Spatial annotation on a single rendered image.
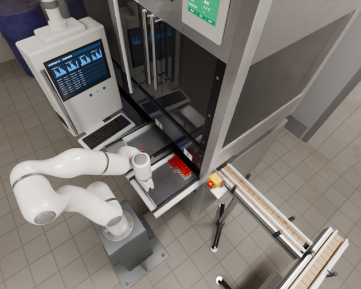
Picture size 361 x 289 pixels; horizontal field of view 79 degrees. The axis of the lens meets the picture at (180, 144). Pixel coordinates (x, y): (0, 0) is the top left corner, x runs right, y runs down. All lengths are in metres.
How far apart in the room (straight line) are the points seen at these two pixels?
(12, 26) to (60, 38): 2.22
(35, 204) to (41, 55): 0.98
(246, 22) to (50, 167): 0.75
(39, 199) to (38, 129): 2.62
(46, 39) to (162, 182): 1.10
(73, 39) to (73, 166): 0.99
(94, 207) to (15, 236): 1.79
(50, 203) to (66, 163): 0.13
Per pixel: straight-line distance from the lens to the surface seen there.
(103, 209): 1.06
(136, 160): 1.02
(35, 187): 0.83
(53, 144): 3.15
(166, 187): 1.53
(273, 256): 2.51
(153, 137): 1.76
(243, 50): 0.81
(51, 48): 1.58
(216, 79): 0.95
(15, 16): 3.73
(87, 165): 0.80
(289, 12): 0.93
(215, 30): 0.86
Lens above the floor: 2.28
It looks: 54 degrees down
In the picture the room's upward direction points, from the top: 4 degrees clockwise
